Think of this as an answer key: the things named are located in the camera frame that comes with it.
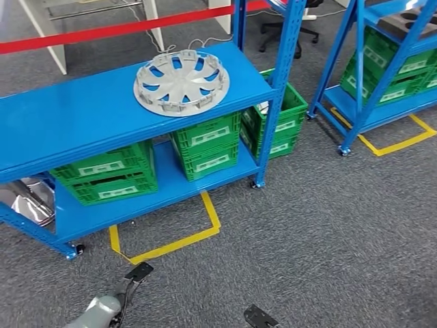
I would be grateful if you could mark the shiny silver part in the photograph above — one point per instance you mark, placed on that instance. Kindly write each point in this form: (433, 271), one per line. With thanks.
(263, 107)

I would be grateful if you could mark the blue metal shelf rack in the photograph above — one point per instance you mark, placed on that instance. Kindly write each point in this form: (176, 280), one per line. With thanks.
(85, 117)
(355, 104)

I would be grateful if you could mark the green plastic crate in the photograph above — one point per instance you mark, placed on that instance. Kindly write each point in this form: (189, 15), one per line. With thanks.
(208, 145)
(109, 174)
(379, 52)
(280, 147)
(290, 108)
(392, 90)
(432, 79)

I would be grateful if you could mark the silver wheel cover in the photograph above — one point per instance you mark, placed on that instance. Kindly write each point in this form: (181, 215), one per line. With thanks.
(180, 83)

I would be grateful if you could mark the white desk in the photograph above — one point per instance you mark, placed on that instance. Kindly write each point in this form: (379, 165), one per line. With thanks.
(220, 18)
(47, 40)

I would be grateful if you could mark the black office chair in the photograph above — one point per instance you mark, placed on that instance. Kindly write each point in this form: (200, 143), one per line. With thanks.
(300, 34)

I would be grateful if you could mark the red barrier belt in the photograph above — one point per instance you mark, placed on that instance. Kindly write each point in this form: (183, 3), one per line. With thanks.
(119, 29)

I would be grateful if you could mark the grey foam tray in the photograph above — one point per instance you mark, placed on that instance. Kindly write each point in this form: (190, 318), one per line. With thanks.
(399, 22)

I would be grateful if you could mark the left wrist camera unit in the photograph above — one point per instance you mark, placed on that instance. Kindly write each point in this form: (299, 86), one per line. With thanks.
(138, 273)

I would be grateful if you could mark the chrome stanchion post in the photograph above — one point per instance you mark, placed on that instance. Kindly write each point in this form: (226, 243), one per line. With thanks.
(30, 203)

